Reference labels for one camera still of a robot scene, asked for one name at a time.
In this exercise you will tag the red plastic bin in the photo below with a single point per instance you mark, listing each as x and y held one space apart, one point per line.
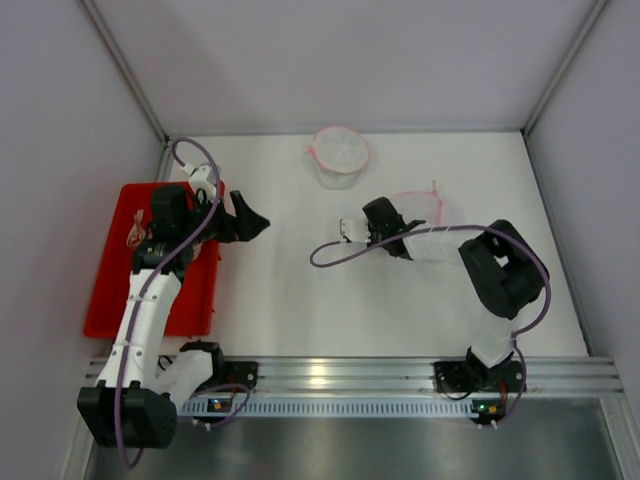
192 309

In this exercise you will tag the aluminium mounting rail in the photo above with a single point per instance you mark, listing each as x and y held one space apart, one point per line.
550 377

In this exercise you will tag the spare white mesh laundry bag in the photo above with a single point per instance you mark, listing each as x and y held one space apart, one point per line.
430 204

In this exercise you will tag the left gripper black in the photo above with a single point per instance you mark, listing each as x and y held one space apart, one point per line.
232 220

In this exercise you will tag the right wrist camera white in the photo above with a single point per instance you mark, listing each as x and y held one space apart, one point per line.
354 231

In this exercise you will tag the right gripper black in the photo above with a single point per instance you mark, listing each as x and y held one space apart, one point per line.
382 226

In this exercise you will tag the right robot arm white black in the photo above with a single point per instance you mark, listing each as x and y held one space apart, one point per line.
503 270

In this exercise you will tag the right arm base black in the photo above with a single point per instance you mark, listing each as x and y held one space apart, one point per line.
459 379

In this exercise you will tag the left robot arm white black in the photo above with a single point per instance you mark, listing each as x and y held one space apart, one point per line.
133 404

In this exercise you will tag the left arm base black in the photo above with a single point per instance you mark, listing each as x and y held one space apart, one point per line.
240 372

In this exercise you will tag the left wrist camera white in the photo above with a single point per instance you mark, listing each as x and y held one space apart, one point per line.
202 180

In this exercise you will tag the white mesh laundry bag pink trim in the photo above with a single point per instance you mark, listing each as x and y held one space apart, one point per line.
340 156

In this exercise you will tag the slotted cable duct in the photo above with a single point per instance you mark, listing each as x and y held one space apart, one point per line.
336 407

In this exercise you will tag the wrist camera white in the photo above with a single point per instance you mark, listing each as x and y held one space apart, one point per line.
202 180
354 231

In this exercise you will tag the pink lace bra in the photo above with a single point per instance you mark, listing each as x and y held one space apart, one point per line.
140 230

